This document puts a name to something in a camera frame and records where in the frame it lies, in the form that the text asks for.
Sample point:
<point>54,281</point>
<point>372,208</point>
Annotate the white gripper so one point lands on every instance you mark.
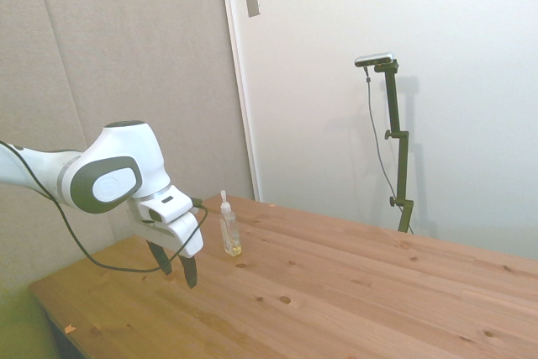
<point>168,233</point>

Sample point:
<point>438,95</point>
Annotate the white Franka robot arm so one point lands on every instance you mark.
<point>113,157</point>

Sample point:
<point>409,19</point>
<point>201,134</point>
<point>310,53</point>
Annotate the clear sanitizer pump bottle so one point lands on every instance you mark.
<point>230,230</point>

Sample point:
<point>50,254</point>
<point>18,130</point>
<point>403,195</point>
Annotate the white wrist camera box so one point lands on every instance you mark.
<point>166,204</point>

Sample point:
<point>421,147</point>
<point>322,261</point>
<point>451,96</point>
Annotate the black camera stand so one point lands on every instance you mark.
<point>397,149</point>

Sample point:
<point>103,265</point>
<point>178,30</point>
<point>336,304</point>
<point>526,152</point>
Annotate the grey wall plate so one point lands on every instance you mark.
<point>252,1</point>

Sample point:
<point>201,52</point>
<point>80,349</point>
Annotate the silver exterior camera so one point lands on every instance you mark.
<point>374,59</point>

